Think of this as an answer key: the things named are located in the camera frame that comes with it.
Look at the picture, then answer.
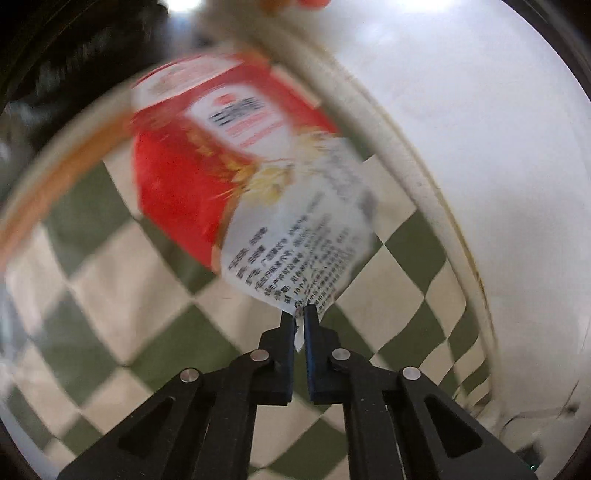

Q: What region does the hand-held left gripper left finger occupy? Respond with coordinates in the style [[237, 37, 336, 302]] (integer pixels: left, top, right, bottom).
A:
[[57, 314, 297, 480]]

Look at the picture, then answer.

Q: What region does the green checkered table mat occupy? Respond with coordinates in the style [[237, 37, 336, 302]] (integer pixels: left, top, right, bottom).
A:
[[0, 90, 496, 480]]

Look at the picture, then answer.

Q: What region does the red and white noodle bag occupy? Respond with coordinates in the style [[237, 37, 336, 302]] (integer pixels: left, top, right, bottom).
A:
[[130, 52, 378, 352]]

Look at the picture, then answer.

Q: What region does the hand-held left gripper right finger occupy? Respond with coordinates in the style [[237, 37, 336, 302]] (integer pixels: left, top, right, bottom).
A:
[[302, 302, 542, 480]]

